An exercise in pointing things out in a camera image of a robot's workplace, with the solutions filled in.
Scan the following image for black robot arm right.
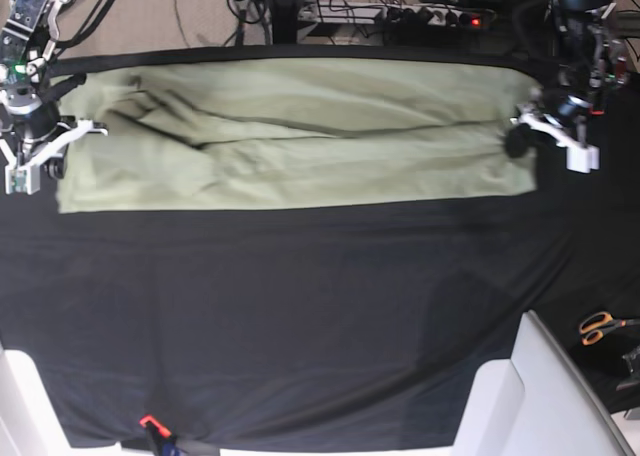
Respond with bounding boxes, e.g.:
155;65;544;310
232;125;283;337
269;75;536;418
1;0;115;195

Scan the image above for white power strip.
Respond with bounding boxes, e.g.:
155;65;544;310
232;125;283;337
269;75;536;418
298;1;497;30

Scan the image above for white block right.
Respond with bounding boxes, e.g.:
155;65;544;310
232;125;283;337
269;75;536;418
451;311;634;456

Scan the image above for white block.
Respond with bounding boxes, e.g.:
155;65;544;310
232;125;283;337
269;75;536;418
451;311;634;456
1;348;123;455

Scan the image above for red blue clamp bottom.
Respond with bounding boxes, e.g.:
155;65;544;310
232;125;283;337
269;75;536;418
139;415;182;456

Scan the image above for black table cloth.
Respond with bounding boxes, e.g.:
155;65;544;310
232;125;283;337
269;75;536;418
1;46;639;452

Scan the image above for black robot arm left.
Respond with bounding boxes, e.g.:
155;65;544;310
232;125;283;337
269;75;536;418
504;0;628;174

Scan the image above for white block left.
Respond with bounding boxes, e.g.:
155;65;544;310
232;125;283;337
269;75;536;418
1;348;123;455

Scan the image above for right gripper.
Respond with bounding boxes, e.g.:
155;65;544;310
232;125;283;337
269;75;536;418
1;103;109;195

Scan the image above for black device at right edge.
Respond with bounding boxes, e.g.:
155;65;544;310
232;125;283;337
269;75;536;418
616;346;640;391

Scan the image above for orange handled scissors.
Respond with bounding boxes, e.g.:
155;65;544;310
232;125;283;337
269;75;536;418
578;311;639;346

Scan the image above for green T-shirt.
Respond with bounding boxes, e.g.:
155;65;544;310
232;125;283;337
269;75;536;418
57;58;536;213

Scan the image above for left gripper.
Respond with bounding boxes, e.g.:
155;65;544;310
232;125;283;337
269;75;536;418
503;88;600;174

